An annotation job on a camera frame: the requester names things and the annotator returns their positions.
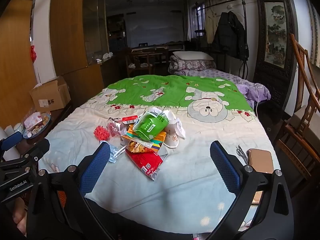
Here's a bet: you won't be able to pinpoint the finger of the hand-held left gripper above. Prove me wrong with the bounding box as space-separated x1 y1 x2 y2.
22 138 50 162
0 131 23 155

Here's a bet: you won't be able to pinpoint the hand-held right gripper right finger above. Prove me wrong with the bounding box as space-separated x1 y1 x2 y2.
207 141 294 240

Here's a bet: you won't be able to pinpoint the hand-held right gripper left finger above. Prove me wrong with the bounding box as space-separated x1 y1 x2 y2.
26 141 118 240

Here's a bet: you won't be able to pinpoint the white red medicine box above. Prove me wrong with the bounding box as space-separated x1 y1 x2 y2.
122 115 139 125

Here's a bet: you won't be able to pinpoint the person's left hand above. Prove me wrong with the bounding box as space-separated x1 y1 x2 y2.
12 197 28 236

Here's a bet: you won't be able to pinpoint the white thermos jug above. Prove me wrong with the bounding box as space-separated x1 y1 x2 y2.
0 126 25 162

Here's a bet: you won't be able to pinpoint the blue oval plate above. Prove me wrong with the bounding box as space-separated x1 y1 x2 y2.
23 114 52 139

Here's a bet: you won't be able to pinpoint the metal scissors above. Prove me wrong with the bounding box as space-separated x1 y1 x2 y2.
236 144 249 166

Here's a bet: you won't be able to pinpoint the clear plastic wrapper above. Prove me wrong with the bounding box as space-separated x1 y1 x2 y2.
109 144 125 163

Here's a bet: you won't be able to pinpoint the pink white snack bag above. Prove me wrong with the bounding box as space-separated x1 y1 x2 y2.
24 112 43 132

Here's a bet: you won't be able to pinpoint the pile of brown nuts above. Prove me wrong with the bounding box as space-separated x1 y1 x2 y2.
35 115 51 132

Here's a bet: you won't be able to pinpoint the red plastic snowflake piece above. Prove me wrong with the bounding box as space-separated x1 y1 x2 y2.
94 125 110 141

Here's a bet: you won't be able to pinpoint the dark wooden sideboard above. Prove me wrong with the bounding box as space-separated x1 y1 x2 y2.
15 105 73 155

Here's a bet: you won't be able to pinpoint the cartoon printed blanket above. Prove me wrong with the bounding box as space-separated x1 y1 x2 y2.
37 75 281 233

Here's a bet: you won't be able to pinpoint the clear bag of red pieces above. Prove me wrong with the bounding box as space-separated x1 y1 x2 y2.
107 117 125 138

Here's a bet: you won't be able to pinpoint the red snack bag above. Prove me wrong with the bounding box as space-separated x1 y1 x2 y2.
125 140 161 181

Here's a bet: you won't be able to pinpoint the brown cardboard box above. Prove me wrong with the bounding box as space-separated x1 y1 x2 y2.
29 76 72 113

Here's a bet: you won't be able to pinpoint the green tissue packet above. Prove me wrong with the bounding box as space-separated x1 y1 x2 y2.
132 111 168 142

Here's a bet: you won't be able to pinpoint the orange cardboard box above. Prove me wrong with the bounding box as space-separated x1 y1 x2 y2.
122 125 167 153

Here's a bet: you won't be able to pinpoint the wooden wardrobe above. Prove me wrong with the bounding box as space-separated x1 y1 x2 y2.
0 0 38 130

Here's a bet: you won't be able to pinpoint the wooden chair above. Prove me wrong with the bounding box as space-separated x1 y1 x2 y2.
273 33 320 198

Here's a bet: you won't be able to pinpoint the purple blanket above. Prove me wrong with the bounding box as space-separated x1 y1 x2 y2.
236 82 272 106

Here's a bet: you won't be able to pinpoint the carved folding screen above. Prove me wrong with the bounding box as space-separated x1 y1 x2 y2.
253 0 299 123

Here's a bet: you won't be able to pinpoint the folded floral quilt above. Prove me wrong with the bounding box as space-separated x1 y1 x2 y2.
168 56 217 76

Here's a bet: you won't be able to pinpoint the white pillow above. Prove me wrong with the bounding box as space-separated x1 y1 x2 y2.
172 51 214 62

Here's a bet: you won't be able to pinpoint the wooden glass door cabinet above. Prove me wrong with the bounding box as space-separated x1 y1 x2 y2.
50 0 110 101

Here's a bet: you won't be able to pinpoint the dark wooden table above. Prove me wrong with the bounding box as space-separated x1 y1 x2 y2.
125 44 185 76

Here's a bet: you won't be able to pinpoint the black jacket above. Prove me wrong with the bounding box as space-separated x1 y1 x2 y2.
212 11 249 59

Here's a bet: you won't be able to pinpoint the beige coat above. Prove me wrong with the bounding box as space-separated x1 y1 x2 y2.
205 6 220 43

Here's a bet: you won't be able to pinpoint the white board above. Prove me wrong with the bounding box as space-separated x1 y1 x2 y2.
125 12 184 48

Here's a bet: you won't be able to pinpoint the window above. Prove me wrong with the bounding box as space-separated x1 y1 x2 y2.
191 2 207 39

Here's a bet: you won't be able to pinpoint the black metal coat rack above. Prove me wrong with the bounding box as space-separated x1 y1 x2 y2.
205 0 251 86

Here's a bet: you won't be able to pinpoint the white cable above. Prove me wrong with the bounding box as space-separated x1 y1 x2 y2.
253 83 263 117

